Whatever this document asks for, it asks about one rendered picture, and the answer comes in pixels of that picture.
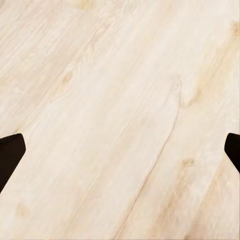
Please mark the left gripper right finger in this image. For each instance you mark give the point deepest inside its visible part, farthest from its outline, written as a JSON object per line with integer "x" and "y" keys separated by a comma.
{"x": 232, "y": 149}

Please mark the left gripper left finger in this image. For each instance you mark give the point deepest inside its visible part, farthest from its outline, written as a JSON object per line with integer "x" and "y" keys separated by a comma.
{"x": 12, "y": 150}

